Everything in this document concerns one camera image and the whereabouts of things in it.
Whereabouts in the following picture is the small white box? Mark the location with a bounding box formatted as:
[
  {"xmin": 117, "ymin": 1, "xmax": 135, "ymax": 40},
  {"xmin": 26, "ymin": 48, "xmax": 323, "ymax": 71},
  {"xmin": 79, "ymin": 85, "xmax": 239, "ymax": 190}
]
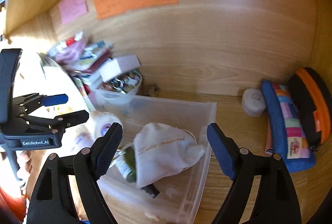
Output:
[{"xmin": 100, "ymin": 55, "xmax": 142, "ymax": 82}]

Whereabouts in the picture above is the clear bowl of trinkets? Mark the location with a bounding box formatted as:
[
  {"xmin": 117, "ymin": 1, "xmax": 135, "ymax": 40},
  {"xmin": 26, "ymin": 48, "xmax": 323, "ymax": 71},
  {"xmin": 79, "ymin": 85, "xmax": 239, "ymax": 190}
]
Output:
[{"xmin": 93, "ymin": 71, "xmax": 143, "ymax": 115}]

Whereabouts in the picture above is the pink paper note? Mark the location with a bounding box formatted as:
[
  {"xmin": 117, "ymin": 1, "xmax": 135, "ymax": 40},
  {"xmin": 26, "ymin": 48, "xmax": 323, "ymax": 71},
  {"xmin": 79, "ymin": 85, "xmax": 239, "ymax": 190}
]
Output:
[{"xmin": 58, "ymin": 0, "xmax": 89, "ymax": 25}]

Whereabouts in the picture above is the brown crumpled scrap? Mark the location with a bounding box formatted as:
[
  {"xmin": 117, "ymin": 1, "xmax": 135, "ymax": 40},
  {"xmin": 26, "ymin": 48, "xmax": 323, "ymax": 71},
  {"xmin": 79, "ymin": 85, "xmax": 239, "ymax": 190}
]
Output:
[{"xmin": 146, "ymin": 85, "xmax": 160, "ymax": 97}]

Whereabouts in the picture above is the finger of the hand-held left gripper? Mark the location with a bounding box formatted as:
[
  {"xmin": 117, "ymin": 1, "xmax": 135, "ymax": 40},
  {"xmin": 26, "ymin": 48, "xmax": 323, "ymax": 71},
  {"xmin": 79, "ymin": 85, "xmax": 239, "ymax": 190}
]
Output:
[
  {"xmin": 14, "ymin": 94, "xmax": 68, "ymax": 110},
  {"xmin": 26, "ymin": 110, "xmax": 90, "ymax": 133}
]

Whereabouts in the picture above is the wooden desktop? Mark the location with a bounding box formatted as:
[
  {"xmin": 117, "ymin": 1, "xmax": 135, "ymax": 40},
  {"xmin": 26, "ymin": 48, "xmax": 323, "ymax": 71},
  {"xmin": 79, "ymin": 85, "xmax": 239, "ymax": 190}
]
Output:
[{"xmin": 97, "ymin": 89, "xmax": 332, "ymax": 224}]

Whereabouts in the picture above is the clear plastic bin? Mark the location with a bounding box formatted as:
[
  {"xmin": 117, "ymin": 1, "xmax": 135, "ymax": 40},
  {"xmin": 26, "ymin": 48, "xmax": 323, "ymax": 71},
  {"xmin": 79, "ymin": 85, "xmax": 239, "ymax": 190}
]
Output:
[{"xmin": 97, "ymin": 95, "xmax": 217, "ymax": 224}]

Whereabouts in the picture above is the green glass bottle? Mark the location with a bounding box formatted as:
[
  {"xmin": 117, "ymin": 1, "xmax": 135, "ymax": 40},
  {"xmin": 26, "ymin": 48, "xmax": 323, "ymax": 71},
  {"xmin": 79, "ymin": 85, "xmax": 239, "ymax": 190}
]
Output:
[{"xmin": 115, "ymin": 149, "xmax": 137, "ymax": 184}]

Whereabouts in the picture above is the blue patchwork pouch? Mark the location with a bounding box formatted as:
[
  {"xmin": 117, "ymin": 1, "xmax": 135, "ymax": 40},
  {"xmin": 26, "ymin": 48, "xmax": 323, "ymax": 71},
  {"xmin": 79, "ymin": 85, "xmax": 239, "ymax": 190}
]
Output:
[{"xmin": 261, "ymin": 79, "xmax": 317, "ymax": 174}]

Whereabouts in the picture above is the cream tape roll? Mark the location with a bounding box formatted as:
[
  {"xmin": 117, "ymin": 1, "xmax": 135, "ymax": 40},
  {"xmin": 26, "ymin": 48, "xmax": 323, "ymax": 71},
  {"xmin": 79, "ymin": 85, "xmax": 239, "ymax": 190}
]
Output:
[{"xmin": 93, "ymin": 111, "xmax": 122, "ymax": 139}]

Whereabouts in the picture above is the orange cloth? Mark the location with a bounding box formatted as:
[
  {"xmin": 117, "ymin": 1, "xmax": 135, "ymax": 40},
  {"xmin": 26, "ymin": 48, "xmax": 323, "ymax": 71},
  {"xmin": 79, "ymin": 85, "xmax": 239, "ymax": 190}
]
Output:
[{"xmin": 0, "ymin": 151, "xmax": 29, "ymax": 224}]

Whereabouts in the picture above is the black orange zip case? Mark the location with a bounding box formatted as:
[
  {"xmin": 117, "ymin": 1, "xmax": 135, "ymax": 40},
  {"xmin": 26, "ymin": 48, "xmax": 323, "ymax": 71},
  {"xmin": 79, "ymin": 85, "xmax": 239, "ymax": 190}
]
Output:
[{"xmin": 288, "ymin": 67, "xmax": 332, "ymax": 152}]

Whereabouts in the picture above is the white rounded board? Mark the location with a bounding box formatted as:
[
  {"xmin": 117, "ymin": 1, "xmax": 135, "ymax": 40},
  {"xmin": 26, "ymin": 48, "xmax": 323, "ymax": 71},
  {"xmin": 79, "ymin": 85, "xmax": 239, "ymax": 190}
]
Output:
[{"xmin": 16, "ymin": 53, "xmax": 90, "ymax": 118}]

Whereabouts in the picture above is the white cloth pouch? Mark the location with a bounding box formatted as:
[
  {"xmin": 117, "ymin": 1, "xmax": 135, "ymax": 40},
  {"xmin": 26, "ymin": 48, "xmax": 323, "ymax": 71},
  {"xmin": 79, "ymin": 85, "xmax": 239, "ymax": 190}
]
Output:
[{"xmin": 133, "ymin": 123, "xmax": 206, "ymax": 188}]

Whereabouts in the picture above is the stack of books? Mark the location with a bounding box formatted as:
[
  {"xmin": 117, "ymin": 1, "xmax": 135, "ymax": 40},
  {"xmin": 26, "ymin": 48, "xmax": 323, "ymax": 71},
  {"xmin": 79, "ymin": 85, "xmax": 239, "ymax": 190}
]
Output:
[{"xmin": 66, "ymin": 41, "xmax": 115, "ymax": 105}]

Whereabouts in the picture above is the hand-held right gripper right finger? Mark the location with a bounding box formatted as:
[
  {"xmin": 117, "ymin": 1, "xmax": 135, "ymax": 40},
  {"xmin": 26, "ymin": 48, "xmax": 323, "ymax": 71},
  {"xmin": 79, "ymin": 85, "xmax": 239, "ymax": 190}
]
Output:
[{"xmin": 207, "ymin": 123, "xmax": 303, "ymax": 224}]

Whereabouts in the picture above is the white round container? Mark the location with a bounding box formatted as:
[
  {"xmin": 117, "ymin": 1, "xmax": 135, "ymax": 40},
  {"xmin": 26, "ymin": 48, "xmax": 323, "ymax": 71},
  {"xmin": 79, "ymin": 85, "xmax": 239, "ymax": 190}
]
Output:
[{"xmin": 241, "ymin": 88, "xmax": 266, "ymax": 117}]

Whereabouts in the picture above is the pink striped packet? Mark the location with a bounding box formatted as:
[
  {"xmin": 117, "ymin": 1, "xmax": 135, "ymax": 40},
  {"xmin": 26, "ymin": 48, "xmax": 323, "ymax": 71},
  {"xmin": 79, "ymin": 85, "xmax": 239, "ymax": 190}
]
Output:
[{"xmin": 48, "ymin": 33, "xmax": 90, "ymax": 65}]

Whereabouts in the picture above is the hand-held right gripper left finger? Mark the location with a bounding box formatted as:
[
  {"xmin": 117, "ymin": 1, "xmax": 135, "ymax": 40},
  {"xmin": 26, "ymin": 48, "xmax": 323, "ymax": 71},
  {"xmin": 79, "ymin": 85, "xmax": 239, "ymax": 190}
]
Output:
[{"xmin": 26, "ymin": 122, "xmax": 123, "ymax": 224}]

